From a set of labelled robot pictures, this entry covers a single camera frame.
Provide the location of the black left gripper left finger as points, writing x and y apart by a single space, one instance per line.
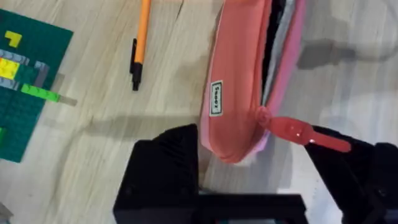
161 174

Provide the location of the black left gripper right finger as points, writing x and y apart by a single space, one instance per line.
351 174

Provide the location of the pink zip bag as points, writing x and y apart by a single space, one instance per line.
236 81

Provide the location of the orange pen with black clip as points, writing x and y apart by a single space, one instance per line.
140 43

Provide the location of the green board with toy blocks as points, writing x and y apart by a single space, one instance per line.
21 87

